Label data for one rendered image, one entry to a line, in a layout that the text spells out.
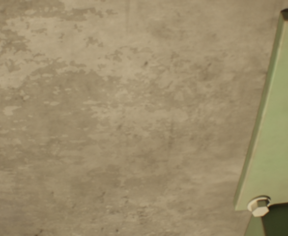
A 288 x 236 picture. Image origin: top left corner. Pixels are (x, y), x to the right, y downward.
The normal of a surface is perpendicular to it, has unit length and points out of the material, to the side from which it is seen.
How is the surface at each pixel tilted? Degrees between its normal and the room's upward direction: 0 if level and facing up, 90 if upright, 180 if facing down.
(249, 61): 0
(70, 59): 0
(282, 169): 0
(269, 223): 90
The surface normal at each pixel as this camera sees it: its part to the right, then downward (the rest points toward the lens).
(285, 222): 0.06, -0.69
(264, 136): 0.10, 0.73
